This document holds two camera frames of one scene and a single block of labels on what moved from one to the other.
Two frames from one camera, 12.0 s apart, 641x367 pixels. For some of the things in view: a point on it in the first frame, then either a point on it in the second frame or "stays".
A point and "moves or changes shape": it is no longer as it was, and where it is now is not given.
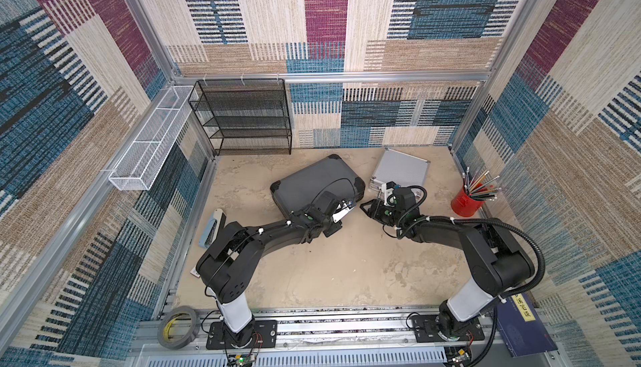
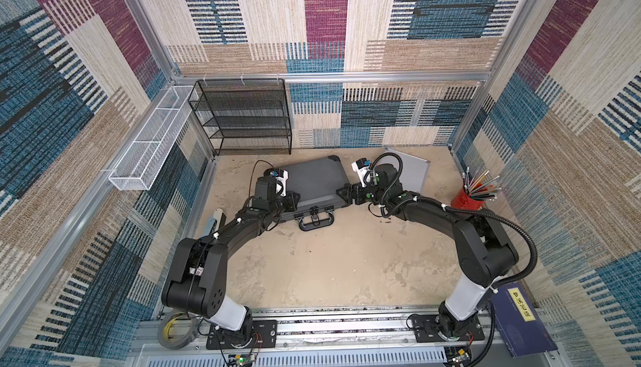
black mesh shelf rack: (244, 114) stays
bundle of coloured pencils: (476, 187) stays
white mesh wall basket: (139, 165) stays
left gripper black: (336, 230) to (289, 198)
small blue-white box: (211, 230) stays
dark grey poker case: (328, 174) moves or changes shape
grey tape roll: (187, 339) stays
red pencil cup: (463, 204) stays
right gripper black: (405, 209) to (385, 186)
